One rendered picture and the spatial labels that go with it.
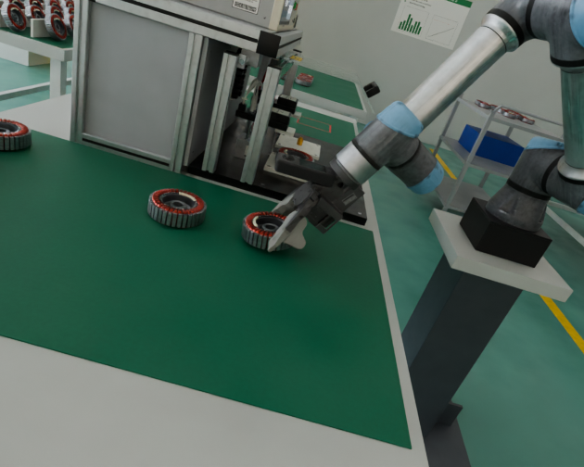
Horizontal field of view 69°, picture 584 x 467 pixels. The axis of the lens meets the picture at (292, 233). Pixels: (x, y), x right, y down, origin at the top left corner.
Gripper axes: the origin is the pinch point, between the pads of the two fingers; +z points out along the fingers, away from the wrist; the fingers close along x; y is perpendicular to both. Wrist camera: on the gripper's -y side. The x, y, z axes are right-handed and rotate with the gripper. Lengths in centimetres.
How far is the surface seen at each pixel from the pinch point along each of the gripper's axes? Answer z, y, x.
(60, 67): 57, -78, 132
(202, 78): -8.4, -28.3, 25.0
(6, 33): 61, -102, 131
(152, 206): 10.3, -20.1, -1.7
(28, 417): 13, -19, -46
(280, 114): -12.5, -7.7, 40.1
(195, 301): 6.9, -8.0, -23.5
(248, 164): -1.0, -7.5, 23.6
